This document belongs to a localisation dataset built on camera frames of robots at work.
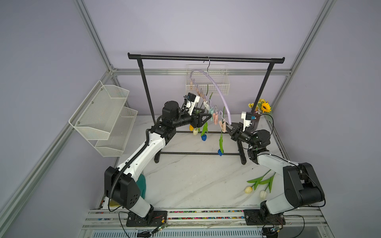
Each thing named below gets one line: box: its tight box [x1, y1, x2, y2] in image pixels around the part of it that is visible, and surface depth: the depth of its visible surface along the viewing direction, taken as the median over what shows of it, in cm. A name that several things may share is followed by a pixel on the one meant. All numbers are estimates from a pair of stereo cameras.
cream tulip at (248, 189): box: [244, 169, 272, 194], surface depth 86 cm
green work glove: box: [135, 173, 146, 200], surface depth 86 cm
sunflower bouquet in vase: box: [248, 98, 274, 123], surface depth 92 cm
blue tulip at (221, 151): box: [217, 106, 226, 157], surface depth 84 cm
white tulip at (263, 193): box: [258, 172, 277, 200], surface depth 82 cm
